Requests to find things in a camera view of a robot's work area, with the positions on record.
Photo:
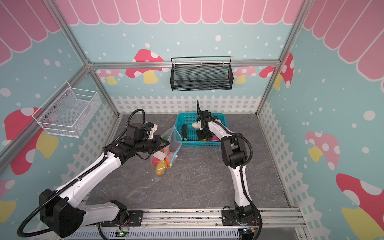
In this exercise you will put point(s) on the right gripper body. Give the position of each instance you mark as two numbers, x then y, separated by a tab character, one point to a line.
202	124

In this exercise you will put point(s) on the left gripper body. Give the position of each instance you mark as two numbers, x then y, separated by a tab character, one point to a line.
148	144

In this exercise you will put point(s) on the teal plastic basket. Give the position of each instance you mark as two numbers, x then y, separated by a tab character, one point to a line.
192	138

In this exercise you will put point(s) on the red pepper toy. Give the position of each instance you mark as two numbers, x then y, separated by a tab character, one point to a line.
157	159

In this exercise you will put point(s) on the clear zip top bag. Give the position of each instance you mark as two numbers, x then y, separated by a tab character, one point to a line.
175	143

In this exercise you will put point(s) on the orange carrot toy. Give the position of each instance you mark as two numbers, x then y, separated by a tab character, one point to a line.
168	156

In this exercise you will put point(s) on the yellow potato toy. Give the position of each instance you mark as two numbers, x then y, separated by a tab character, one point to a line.
161	167

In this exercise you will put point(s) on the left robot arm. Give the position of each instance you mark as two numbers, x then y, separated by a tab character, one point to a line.
60	211

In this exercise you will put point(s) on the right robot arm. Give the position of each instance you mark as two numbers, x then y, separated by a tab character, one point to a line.
236	154

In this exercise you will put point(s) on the purple onion toy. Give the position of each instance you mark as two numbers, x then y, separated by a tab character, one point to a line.
215	139

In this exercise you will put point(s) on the white radish toy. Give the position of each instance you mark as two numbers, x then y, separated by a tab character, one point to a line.
196	125

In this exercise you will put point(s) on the black mesh wall basket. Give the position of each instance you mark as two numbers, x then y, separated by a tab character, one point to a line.
211	73

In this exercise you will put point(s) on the white wire wall basket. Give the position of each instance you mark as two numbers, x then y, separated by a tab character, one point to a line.
68	112

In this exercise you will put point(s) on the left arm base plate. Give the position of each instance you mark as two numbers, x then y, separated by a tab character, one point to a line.
132	217

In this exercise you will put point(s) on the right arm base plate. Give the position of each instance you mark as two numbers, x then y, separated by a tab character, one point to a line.
231	216

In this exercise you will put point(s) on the aluminium front rail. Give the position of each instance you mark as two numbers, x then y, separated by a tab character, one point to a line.
212	218

